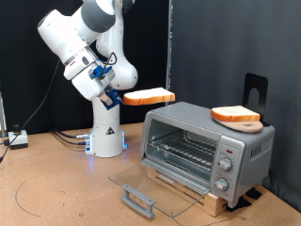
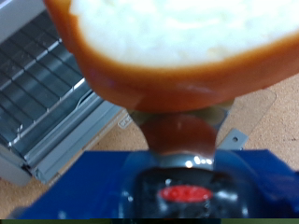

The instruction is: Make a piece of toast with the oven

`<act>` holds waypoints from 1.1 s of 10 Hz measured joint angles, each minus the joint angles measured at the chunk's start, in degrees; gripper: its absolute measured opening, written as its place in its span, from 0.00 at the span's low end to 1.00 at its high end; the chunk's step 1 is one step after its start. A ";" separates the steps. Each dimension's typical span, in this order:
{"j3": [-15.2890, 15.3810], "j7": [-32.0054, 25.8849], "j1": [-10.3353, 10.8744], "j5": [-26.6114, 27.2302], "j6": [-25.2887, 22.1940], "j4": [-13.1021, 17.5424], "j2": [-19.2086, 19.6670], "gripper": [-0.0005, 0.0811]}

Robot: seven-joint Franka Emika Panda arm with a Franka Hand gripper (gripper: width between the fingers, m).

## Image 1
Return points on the white bread slice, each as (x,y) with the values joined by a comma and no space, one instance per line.
(147,95)
(235,113)

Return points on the white box with black button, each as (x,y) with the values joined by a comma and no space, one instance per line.
(18,139)

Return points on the silver oven knob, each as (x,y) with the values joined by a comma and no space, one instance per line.
(225,164)
(221,184)

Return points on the wooden slatted block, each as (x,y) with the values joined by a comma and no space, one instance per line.
(216,204)

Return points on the round wooden cutting board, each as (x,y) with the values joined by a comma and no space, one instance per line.
(247,127)

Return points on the tall metal pole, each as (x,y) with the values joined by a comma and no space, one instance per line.
(169,47)

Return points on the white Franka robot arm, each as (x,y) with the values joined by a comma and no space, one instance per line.
(106,125)

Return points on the short metal post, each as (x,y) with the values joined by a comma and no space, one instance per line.
(2,113)

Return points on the black metal bookend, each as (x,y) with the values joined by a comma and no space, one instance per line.
(250,81)

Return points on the metal spatula with blue grip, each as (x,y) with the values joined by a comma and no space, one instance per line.
(114,100)

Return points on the grey curtain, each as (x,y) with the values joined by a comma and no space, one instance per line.
(219,47)

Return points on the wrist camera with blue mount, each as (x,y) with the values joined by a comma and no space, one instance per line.
(100,72)

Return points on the black foam pad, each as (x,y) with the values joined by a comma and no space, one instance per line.
(254,193)
(238,204)

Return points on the black curtain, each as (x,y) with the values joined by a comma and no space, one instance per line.
(19,47)

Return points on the silver toaster oven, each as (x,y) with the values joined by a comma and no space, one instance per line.
(250,150)

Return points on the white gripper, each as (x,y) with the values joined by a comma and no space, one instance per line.
(87,86)

